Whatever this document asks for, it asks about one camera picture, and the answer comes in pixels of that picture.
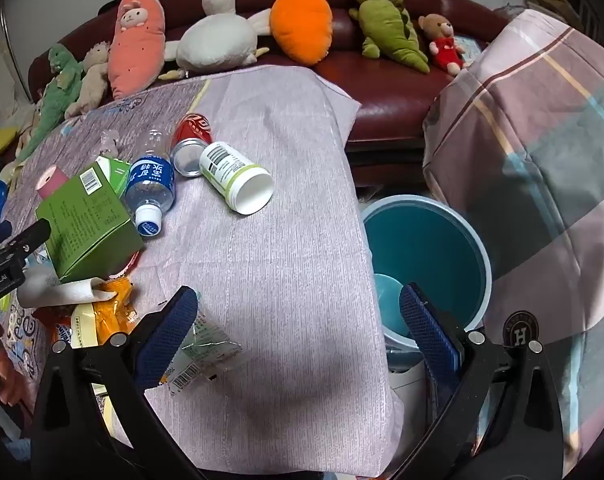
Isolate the orange carrot rabbit plush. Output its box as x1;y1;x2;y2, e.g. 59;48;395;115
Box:
269;0;333;66

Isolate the pink rabbit plush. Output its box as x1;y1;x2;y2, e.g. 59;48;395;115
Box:
107;0;167;101

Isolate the plaid blanket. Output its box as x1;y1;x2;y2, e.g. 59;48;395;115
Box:
422;9;604;461

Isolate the clear green wrapper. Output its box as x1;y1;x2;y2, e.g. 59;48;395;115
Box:
162;305;244;393

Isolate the beige plush toy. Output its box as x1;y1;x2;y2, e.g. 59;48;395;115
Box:
64;42;113;120

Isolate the yellow orange packet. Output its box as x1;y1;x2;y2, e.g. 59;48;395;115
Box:
71;277;135;350

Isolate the black round logo badge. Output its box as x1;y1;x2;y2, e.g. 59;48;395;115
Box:
502;311;539;351

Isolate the white bottle green label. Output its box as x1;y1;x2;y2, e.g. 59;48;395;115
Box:
198;141;274;216

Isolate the teal plastic bin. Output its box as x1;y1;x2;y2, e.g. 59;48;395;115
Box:
360;195;493;356

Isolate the green white cardboard box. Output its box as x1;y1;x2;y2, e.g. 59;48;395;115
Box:
34;155;145;283

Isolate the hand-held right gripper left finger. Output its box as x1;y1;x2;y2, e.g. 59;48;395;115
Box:
29;285;203;480

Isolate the light blue printed cloth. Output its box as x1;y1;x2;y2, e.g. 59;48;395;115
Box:
452;35;485;68

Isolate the blue label water bottle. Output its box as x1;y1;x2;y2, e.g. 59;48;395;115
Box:
124;129;177;237

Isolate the person's left hand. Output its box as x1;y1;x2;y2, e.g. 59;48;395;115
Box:
0;340;28;411

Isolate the red soda can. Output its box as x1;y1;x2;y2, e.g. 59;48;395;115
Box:
169;112;214;178

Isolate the brown teddy bear red outfit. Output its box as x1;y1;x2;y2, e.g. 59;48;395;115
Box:
418;13;467;77

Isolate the dark red leather sofa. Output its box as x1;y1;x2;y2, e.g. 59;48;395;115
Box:
27;0;513;166

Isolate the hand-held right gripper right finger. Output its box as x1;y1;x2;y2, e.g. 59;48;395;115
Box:
397;282;568;480

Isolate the pink paper cup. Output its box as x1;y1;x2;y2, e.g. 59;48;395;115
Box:
35;165;70;200

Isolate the white duck plush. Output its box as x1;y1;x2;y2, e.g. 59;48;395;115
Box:
157;0;273;81

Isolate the white tissue paper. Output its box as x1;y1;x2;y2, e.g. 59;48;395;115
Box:
17;265;105;308

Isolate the olive green dinosaur plush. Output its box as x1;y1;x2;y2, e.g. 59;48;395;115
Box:
348;0;431;75

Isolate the clear plastic bag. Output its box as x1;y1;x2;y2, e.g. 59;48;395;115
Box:
94;127;120;161

